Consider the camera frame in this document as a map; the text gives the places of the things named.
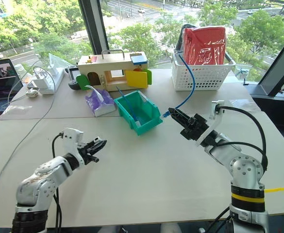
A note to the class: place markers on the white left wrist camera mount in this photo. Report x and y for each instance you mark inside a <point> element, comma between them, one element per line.
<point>71,137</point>

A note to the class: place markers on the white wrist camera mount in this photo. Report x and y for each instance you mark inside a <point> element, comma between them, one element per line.
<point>211,126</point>
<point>71,137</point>

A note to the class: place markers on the black handheld controller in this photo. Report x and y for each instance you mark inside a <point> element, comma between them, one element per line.
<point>73,77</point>

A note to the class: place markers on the red plastic wrapped package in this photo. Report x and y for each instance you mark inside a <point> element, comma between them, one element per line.
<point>205,46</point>

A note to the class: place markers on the wooden toy lock box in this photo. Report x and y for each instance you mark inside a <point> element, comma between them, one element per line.
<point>103,70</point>

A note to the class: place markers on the green plastic bin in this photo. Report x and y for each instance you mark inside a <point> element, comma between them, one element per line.
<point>141,114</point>

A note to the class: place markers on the white perforated plastic basket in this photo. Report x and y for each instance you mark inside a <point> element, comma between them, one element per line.
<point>200,75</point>

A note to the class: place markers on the yellow toy box door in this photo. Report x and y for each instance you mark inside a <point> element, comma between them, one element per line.
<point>137,78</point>

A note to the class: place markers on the white power strip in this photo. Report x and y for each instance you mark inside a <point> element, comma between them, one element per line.
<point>53,82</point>

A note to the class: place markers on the small white round device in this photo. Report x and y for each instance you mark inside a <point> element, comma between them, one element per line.
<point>32,93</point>

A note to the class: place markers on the green arched toy door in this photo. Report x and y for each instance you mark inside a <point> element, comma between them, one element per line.
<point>83,82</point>

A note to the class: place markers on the white charger block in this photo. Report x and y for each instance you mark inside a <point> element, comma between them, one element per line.
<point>41,81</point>

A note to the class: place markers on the teal ribbon object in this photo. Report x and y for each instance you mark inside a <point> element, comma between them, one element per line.
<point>242,74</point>

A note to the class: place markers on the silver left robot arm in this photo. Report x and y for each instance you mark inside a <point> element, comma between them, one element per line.
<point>44,180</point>

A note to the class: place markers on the purple tissue pack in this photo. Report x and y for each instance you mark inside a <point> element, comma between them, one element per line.
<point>100,102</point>

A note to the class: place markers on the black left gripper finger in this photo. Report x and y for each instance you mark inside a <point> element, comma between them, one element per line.
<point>96,142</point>
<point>96,149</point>

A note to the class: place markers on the open laptop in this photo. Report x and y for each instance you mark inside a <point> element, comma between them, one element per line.
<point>1,82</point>

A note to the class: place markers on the yellow tape strip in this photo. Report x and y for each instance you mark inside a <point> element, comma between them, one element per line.
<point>276,189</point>

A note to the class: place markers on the white coupler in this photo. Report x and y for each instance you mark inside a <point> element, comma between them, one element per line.
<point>138,123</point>

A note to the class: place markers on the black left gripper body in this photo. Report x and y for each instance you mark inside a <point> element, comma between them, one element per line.
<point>86,153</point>

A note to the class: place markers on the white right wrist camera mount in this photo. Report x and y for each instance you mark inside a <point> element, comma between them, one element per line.
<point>211,126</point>

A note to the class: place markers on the slanted black window frame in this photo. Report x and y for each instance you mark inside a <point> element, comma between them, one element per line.
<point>280,65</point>

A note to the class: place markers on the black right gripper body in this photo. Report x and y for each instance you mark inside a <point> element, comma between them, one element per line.
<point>196,128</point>

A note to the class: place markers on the black window frame post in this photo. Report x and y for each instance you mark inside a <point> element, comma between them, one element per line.
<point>93,26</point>

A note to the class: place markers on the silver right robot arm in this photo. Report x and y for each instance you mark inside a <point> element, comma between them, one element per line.
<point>245,172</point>

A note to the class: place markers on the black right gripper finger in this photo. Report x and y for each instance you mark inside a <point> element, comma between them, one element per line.
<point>180,122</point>
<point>181,114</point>

